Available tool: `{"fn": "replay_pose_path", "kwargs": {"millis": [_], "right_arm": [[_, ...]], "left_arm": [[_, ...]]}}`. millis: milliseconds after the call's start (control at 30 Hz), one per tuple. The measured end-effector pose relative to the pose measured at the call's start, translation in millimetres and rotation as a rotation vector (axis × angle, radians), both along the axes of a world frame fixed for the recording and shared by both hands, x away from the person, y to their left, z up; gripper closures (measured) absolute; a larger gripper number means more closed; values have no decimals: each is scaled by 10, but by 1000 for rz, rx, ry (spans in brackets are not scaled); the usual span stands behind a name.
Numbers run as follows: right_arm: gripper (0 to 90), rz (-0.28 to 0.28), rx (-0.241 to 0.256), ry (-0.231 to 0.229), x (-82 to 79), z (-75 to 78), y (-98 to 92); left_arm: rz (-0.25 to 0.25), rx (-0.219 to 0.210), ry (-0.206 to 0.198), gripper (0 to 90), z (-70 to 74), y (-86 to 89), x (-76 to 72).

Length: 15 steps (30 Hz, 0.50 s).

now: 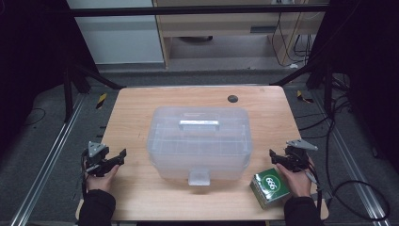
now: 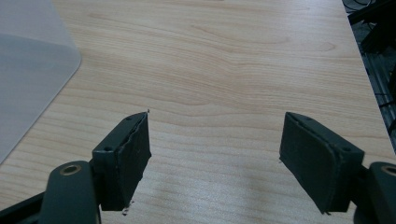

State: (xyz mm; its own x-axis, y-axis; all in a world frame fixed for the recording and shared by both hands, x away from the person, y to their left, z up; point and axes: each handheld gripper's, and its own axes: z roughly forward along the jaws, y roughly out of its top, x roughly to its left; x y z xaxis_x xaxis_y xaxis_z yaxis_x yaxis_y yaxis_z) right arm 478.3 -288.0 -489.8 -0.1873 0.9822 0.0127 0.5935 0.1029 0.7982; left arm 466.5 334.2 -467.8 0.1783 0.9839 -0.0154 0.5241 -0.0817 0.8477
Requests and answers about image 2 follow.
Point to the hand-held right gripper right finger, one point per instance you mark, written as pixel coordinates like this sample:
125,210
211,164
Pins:
314,158

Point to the clear plastic storage box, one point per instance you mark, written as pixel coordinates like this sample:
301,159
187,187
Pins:
31,77

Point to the black metal stand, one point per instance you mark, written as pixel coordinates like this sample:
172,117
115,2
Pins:
376,21

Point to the aluminium floor rail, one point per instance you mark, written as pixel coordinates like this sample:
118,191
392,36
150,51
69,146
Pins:
381,81

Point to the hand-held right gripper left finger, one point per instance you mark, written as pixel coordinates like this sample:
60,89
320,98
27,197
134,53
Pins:
124,161

